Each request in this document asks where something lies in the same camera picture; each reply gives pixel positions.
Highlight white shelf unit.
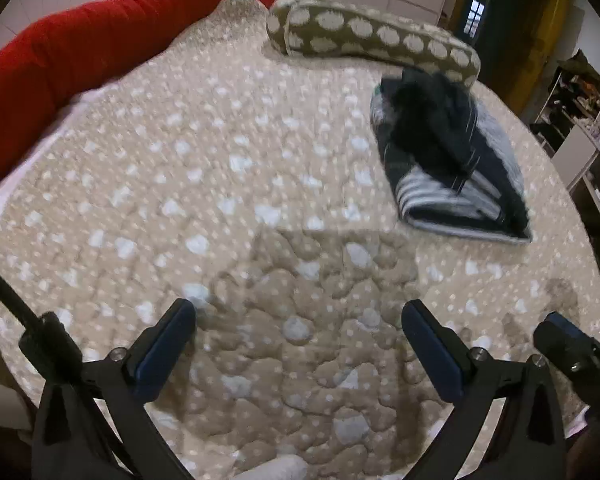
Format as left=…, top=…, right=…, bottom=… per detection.
left=530, top=50, right=600, bottom=272

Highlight red blanket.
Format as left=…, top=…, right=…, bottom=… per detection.
left=0, top=0, right=333, bottom=201

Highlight beige dotted bed quilt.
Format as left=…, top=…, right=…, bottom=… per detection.
left=0, top=0, right=600, bottom=479

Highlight olive hedgehog bolster pillow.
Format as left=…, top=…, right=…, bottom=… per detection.
left=266, top=0, right=481, bottom=88

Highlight white bed sheet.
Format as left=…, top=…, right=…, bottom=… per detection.
left=0, top=84, right=112, bottom=261

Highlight black cable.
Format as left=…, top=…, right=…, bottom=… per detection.
left=0, top=257, right=131, bottom=480

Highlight dark navy striped pants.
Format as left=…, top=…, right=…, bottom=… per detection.
left=370, top=67, right=532, bottom=244

